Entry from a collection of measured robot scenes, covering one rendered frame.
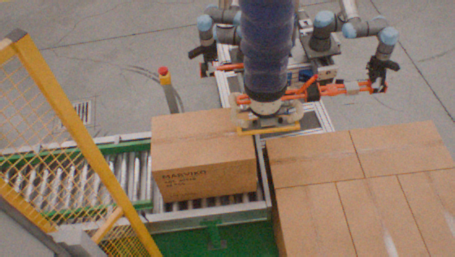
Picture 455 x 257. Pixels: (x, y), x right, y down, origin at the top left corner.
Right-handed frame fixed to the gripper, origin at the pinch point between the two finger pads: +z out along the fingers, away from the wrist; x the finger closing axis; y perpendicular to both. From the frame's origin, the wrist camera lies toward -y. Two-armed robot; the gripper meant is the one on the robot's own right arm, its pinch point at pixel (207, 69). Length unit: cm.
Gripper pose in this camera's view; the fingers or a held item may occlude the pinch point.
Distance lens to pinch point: 226.2
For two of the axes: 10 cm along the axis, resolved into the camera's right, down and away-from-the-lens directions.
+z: 0.6, 6.0, 8.0
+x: -1.0, -7.9, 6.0
